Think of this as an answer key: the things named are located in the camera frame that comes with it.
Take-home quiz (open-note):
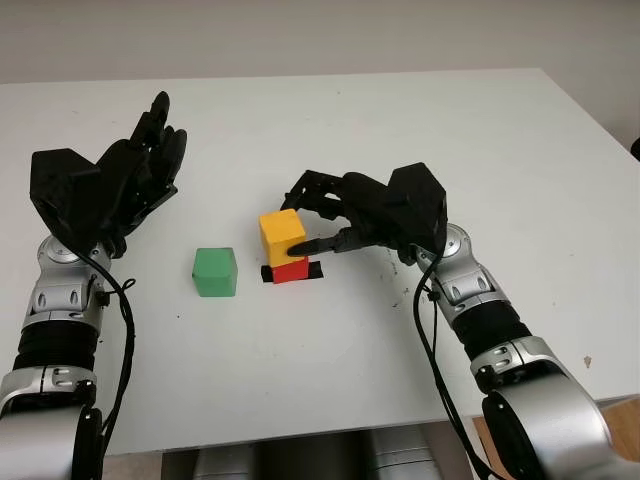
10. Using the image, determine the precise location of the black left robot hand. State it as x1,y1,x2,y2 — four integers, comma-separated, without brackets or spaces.
94,91,189,259

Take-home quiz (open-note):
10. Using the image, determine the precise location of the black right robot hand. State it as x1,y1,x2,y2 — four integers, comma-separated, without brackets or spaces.
281,169,416,264

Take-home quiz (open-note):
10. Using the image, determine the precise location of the yellow wooden block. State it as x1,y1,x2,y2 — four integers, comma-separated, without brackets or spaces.
258,209,307,267

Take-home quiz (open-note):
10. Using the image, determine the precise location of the red wooden block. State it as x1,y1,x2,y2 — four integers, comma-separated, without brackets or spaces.
272,258,309,285

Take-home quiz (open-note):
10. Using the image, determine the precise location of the green wooden block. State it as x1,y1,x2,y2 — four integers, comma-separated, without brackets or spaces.
192,246,238,299

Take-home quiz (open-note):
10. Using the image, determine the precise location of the black tape strip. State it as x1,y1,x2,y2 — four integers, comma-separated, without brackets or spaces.
261,260,324,285

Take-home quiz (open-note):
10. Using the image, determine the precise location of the silver right robot thigh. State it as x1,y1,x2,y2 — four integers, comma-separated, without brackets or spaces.
372,430,437,480

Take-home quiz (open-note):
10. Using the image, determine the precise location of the dark robot waist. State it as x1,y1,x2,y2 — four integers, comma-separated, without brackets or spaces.
254,433,375,480

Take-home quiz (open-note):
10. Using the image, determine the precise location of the white table leg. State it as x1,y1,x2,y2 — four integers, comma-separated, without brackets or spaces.
449,418,484,480

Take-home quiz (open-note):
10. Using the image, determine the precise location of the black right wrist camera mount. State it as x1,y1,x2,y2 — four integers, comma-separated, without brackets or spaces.
387,162,448,265

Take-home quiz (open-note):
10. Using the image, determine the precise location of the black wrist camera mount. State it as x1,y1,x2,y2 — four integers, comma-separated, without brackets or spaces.
29,148,105,242
387,162,448,265

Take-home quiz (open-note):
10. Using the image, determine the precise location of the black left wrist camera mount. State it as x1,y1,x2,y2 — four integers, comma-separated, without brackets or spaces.
29,148,105,242

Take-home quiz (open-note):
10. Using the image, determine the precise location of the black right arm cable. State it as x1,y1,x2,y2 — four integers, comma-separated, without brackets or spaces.
412,249,496,480

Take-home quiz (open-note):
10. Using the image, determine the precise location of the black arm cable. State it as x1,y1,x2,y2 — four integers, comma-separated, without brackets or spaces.
79,249,137,454
412,249,496,480

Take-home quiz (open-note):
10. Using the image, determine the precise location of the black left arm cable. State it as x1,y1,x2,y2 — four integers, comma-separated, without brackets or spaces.
79,249,137,454

